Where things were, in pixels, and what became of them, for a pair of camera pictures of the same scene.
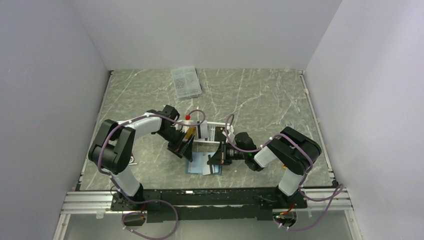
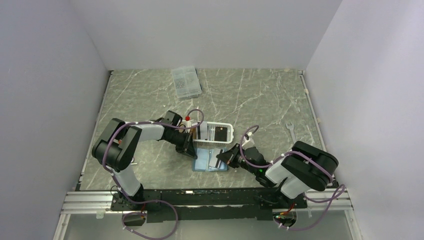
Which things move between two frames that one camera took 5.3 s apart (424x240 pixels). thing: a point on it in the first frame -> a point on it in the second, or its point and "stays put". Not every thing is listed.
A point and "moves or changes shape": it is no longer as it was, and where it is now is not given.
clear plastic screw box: x=186 y=82 stays put
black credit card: x=218 y=135 stays put
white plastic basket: x=207 y=132 stays put
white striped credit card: x=206 y=168 moves or changes shape
